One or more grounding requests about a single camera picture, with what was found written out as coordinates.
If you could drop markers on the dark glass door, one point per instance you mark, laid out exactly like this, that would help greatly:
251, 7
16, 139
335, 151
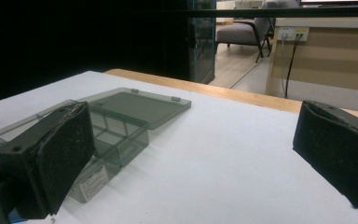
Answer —
202, 40

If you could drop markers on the clear grey plastic storage box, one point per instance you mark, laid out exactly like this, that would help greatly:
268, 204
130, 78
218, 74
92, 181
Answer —
127, 124

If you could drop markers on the white wall socket panel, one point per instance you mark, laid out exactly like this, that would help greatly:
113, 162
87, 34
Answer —
292, 33

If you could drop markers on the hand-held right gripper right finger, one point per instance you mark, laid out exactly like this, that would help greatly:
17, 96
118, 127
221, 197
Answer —
338, 146

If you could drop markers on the grey armchair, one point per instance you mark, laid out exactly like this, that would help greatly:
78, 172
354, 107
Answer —
248, 31

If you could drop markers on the black horizontal bar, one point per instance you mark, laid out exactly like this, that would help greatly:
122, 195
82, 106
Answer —
254, 12

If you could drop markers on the beige counter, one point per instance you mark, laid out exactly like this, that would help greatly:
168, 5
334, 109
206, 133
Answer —
329, 62

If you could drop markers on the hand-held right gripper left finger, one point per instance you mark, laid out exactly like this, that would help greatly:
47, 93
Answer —
48, 161

